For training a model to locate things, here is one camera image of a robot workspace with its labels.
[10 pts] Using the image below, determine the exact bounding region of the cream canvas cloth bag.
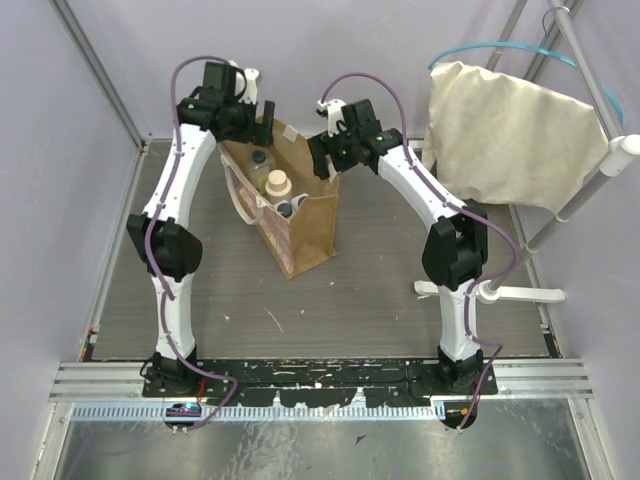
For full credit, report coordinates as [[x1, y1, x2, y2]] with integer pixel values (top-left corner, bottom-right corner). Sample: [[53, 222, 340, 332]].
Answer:
[[421, 61, 608, 213]]

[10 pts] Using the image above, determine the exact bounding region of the white bottle black cap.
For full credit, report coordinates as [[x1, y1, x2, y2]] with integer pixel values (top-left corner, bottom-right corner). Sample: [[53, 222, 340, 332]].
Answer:
[[292, 193, 309, 208], [275, 201, 294, 218]]

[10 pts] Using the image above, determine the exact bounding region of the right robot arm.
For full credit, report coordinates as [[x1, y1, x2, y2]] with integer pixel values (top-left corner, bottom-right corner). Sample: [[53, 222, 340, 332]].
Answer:
[[308, 99, 488, 394]]

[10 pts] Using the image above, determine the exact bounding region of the teal hanger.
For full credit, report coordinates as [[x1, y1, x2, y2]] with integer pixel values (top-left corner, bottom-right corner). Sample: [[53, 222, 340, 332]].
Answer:
[[428, 41, 624, 127]]

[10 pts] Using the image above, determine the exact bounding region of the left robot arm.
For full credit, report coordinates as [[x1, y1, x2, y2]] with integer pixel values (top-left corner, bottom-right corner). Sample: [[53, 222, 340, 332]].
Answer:
[[126, 55, 275, 396]]

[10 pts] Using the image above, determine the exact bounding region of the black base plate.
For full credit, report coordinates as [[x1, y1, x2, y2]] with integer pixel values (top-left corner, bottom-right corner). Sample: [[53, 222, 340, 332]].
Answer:
[[140, 358, 477, 408]]

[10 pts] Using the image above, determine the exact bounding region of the brown paper bag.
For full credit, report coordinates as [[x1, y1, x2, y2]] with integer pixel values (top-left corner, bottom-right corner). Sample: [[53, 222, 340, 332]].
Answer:
[[218, 120, 339, 279]]

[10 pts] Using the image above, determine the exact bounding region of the clear glass bottle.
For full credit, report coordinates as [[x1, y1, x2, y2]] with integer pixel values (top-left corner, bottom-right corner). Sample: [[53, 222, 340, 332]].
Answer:
[[249, 149, 276, 195]]

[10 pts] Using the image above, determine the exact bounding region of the beige round bottle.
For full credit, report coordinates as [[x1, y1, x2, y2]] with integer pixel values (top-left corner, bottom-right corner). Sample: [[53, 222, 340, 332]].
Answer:
[[265, 169, 292, 205]]

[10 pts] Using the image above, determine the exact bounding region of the white rack foot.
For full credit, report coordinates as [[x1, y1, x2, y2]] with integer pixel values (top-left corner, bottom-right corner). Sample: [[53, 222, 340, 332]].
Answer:
[[413, 281, 566, 304]]

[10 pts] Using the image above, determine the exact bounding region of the grey clothes rack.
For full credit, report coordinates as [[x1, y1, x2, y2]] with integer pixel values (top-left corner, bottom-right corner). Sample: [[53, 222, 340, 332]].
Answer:
[[479, 0, 640, 301]]

